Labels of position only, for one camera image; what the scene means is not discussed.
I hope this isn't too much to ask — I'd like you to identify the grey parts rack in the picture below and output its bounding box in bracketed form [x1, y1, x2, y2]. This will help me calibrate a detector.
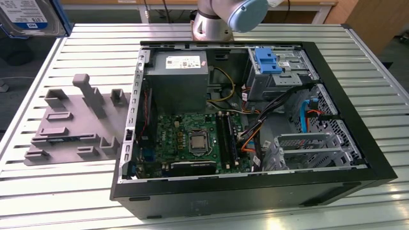
[24, 73, 132, 166]

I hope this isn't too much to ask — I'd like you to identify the silver CPU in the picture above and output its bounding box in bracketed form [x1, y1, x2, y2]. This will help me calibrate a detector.
[190, 136, 206, 148]

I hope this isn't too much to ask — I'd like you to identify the black chair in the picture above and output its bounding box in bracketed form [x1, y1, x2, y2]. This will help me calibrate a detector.
[4, 35, 36, 66]

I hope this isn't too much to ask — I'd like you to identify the wooden cabinet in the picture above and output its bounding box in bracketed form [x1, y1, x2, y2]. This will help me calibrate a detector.
[323, 0, 409, 57]

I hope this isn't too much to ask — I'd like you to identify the grey power supply unit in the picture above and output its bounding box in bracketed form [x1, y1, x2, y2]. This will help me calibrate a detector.
[145, 51, 210, 115]

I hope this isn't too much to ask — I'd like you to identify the blue wire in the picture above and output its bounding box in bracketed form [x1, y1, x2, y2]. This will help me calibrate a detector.
[299, 98, 318, 134]

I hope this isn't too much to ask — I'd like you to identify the black open PC case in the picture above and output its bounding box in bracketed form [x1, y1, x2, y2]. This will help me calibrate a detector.
[109, 40, 398, 219]

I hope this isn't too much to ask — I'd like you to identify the CPU socket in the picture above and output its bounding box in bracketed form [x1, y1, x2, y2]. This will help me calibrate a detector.
[186, 129, 213, 156]

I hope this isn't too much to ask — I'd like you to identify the black cable bundle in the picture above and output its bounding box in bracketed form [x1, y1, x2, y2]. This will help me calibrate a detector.
[237, 86, 313, 141]

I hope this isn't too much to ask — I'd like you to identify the metal optical drive cage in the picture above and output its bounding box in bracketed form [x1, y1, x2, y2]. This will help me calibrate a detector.
[245, 46, 319, 101]

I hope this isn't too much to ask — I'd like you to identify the yellow wire bundle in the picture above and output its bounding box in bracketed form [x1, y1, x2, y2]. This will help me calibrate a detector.
[206, 67, 235, 104]

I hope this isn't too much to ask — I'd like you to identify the red orange wire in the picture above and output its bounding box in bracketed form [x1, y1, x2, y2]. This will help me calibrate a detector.
[305, 109, 325, 119]

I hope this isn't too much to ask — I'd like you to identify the silver disk bay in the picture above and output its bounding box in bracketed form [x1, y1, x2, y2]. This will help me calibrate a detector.
[263, 133, 367, 172]

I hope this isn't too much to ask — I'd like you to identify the white workbench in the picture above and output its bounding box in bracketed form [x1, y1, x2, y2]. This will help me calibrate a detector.
[60, 0, 339, 24]

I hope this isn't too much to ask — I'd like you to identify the black graphics card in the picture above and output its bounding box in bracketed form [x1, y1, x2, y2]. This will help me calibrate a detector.
[169, 161, 217, 177]

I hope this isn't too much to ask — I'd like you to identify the black RAM stick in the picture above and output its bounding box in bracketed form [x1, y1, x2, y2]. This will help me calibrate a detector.
[223, 112, 239, 167]

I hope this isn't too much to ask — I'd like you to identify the green motherboard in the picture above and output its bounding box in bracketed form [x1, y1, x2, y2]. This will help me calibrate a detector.
[137, 112, 255, 179]

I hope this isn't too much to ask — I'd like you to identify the hard disk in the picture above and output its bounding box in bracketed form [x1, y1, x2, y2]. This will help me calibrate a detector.
[0, 0, 74, 38]

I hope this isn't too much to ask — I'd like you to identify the blue drive latch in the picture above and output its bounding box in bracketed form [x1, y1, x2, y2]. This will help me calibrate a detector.
[254, 47, 282, 74]

